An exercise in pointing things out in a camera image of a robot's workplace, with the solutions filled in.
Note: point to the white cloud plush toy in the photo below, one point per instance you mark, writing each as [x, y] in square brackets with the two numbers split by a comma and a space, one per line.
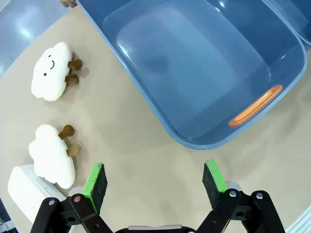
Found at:
[53, 157]
[51, 72]

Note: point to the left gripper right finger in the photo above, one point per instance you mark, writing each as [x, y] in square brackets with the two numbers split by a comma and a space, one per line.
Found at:
[213, 184]

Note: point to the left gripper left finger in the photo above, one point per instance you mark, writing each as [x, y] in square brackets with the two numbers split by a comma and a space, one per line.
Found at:
[94, 184]

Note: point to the white digital clock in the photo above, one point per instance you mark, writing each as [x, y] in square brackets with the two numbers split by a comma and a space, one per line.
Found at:
[24, 191]

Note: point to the person's right hand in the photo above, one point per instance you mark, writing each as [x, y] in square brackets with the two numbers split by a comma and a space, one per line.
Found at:
[68, 3]

